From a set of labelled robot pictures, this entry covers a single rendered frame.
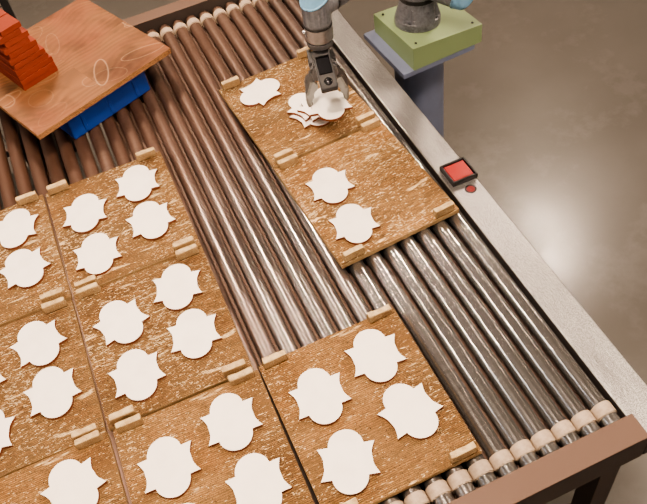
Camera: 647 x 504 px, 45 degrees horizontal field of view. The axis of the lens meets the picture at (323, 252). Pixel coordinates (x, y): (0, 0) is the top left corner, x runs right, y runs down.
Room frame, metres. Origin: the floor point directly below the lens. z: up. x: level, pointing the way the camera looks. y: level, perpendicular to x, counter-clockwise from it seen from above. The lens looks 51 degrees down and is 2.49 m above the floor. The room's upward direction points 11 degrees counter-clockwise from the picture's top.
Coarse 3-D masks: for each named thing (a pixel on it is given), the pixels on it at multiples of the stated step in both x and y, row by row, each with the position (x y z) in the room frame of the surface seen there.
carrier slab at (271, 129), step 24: (264, 72) 2.05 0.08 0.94; (288, 72) 2.03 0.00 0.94; (240, 96) 1.95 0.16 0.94; (288, 96) 1.91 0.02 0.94; (240, 120) 1.84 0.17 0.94; (264, 120) 1.82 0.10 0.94; (288, 120) 1.80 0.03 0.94; (264, 144) 1.72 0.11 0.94; (288, 144) 1.70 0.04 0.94; (312, 144) 1.68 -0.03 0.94
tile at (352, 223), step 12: (348, 204) 1.41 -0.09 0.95; (336, 216) 1.38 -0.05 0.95; (348, 216) 1.37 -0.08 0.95; (360, 216) 1.36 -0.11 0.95; (336, 228) 1.34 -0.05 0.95; (348, 228) 1.33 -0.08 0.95; (360, 228) 1.32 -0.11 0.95; (372, 228) 1.32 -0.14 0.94; (336, 240) 1.30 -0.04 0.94; (348, 240) 1.29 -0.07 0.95; (360, 240) 1.28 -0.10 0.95
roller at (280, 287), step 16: (160, 64) 2.24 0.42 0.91; (176, 80) 2.12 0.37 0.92; (176, 96) 2.05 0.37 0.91; (192, 112) 1.94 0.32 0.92; (192, 128) 1.88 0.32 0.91; (208, 144) 1.78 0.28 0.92; (208, 160) 1.73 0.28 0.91; (224, 176) 1.63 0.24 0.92; (224, 192) 1.58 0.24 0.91; (240, 208) 1.50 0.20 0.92; (240, 224) 1.45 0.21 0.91; (256, 224) 1.44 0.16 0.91; (256, 240) 1.37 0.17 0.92; (256, 256) 1.33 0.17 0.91; (272, 256) 1.31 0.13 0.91; (272, 272) 1.25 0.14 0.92; (272, 288) 1.21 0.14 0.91; (288, 288) 1.20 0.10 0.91; (288, 304) 1.14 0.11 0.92; (288, 320) 1.11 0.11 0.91; (304, 320) 1.09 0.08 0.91; (304, 336) 1.04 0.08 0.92
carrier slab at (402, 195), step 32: (384, 128) 1.69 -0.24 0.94; (320, 160) 1.61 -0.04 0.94; (352, 160) 1.58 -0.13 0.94; (384, 160) 1.56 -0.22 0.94; (352, 192) 1.46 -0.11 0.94; (384, 192) 1.44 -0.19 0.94; (416, 192) 1.42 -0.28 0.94; (320, 224) 1.37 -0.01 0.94; (384, 224) 1.33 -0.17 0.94; (416, 224) 1.31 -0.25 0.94
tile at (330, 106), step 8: (320, 96) 1.74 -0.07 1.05; (328, 96) 1.74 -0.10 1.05; (336, 96) 1.73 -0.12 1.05; (320, 104) 1.71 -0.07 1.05; (328, 104) 1.70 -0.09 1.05; (336, 104) 1.70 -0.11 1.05; (344, 104) 1.69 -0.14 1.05; (312, 112) 1.68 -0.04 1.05; (320, 112) 1.68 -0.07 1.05; (328, 112) 1.67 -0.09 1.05; (336, 112) 1.67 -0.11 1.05; (344, 112) 1.67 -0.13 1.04; (328, 120) 1.64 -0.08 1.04; (336, 120) 1.64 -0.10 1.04
